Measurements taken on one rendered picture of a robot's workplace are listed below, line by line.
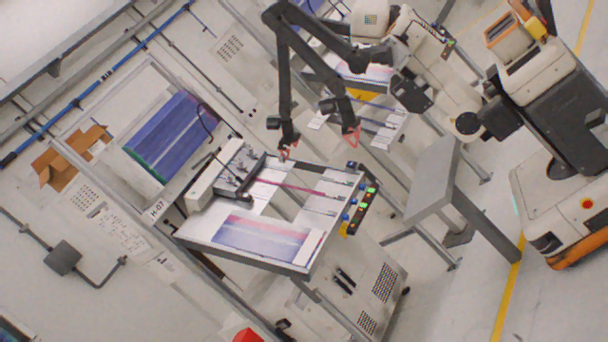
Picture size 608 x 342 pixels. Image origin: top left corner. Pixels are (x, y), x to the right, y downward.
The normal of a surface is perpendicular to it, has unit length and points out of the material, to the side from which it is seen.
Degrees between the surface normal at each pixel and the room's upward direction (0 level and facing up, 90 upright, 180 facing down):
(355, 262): 90
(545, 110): 90
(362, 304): 90
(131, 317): 90
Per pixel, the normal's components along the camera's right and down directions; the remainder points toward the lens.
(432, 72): -0.15, 0.43
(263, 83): -0.41, 0.62
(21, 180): 0.58, -0.38
